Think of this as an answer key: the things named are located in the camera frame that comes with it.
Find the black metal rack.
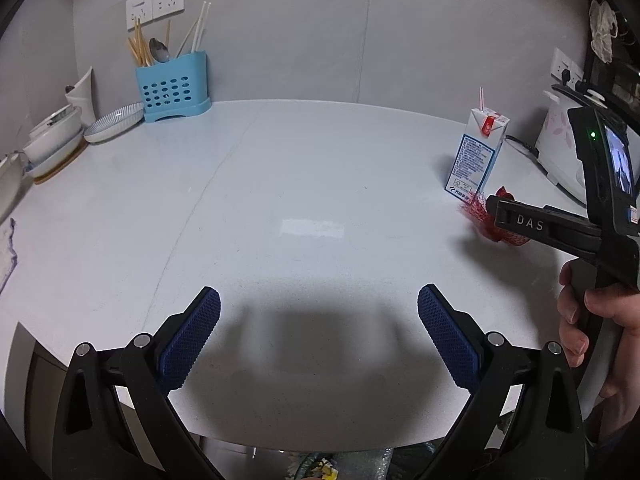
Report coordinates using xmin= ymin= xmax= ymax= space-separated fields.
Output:
xmin=582 ymin=0 xmax=640 ymax=128

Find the red mesh net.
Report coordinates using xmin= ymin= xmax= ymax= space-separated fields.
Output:
xmin=459 ymin=185 xmax=533 ymax=247

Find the white ceramic jug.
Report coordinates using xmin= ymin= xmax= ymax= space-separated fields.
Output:
xmin=65 ymin=66 xmax=97 ymax=128

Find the black power cord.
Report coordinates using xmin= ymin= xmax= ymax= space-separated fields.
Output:
xmin=505 ymin=135 xmax=542 ymax=159

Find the white plastic chopstick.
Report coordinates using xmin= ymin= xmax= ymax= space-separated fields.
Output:
xmin=176 ymin=10 xmax=203 ymax=59
xmin=196 ymin=4 xmax=210 ymax=54
xmin=191 ymin=1 xmax=207 ymax=55

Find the white cloth purple trim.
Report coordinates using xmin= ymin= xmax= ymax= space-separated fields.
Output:
xmin=0 ymin=217 xmax=19 ymax=294

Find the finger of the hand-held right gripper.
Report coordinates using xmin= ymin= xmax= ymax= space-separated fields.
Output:
xmin=486 ymin=195 xmax=592 ymax=257

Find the white plate on wooden board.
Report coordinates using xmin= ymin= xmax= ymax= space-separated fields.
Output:
xmin=25 ymin=135 xmax=89 ymax=184

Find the trash bin with black liner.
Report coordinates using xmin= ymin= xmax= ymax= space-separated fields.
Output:
xmin=280 ymin=447 xmax=437 ymax=480

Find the white floral rice cooker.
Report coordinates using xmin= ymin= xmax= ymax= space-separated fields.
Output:
xmin=534 ymin=85 xmax=601 ymax=206

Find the grey cabinet door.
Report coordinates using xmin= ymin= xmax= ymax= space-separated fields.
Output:
xmin=7 ymin=322 xmax=68 ymax=456

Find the blue white milk carton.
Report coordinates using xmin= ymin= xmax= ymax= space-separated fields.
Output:
xmin=444 ymin=87 xmax=511 ymax=206

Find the ribbed white plate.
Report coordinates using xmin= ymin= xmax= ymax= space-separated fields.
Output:
xmin=83 ymin=102 xmax=146 ymax=144

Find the bundle of wooden chopsticks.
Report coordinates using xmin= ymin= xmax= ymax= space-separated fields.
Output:
xmin=126 ymin=16 xmax=173 ymax=67

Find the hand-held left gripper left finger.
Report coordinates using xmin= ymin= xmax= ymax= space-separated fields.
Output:
xmin=51 ymin=286 xmax=226 ymax=480

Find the white lidded bowl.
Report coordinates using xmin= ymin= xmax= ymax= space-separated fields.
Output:
xmin=22 ymin=105 xmax=85 ymax=163

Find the blue plastic utensil holder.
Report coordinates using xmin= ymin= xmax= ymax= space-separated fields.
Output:
xmin=135 ymin=50 xmax=212 ymax=123

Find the hanging white cloth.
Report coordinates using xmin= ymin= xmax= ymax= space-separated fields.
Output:
xmin=589 ymin=0 xmax=622 ymax=64

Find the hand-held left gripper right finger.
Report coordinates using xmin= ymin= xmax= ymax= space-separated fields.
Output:
xmin=417 ymin=284 xmax=588 ymax=480

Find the white enamel bowl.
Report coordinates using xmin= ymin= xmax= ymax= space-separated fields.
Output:
xmin=0 ymin=152 xmax=26 ymax=197

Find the person's right hand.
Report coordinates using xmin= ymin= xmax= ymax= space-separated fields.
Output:
xmin=558 ymin=261 xmax=640 ymax=443

